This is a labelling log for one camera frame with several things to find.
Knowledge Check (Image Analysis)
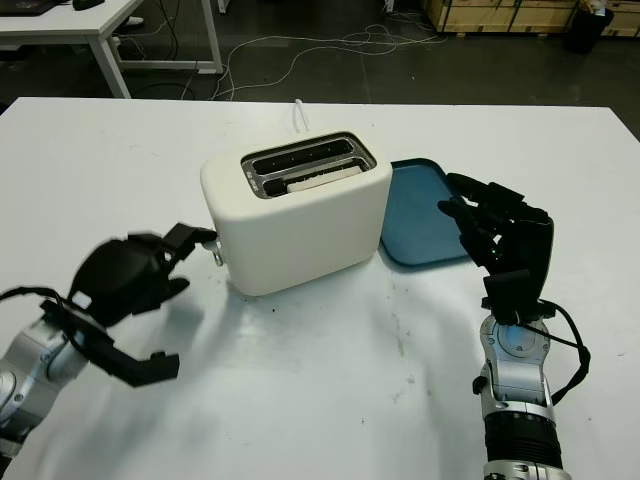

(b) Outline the white office desk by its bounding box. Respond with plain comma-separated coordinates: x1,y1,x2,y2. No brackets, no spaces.
0,0,224,99

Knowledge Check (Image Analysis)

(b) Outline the white two-slot toaster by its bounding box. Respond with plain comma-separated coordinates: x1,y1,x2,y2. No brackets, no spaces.
199,130,394,298

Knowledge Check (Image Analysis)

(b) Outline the white toaster power cord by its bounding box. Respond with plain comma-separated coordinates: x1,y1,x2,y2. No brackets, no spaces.
291,98,312,136

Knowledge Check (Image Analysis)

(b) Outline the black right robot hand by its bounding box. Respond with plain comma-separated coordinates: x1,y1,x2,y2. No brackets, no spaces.
437,172,556,301

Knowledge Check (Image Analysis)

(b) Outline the wooden crate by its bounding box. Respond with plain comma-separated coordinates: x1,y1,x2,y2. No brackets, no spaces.
424,0,640,38

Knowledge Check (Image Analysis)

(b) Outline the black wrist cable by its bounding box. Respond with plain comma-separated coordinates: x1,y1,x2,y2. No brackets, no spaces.
0,283,69,309
541,298,593,407

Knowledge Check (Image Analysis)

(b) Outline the white floor cable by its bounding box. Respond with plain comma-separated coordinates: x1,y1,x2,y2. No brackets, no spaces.
213,21,442,102

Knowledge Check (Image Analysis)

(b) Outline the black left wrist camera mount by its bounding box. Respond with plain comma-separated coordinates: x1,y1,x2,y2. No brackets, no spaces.
39,297,182,389

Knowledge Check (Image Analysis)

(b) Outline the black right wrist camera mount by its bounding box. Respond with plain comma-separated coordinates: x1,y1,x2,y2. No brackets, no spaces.
481,268,557,327

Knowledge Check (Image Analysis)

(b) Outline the slice of white bread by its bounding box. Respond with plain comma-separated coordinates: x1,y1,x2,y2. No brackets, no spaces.
285,165,364,196

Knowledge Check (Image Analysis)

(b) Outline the black waste bin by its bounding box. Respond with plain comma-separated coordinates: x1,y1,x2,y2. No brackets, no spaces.
564,3,616,56

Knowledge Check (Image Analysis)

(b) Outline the blue plastic tray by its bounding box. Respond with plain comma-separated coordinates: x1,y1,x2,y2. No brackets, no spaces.
379,157,474,273

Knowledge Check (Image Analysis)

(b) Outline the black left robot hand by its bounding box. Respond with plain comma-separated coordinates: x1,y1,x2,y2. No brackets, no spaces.
67,223,219,329

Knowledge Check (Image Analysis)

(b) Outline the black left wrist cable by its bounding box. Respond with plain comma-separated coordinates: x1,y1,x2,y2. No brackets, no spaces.
0,283,69,309

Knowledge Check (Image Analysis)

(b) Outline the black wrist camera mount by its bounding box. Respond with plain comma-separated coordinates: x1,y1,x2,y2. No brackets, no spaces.
39,297,182,389
481,268,557,327

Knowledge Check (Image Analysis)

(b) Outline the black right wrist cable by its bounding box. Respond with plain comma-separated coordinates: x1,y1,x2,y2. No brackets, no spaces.
541,298,593,407

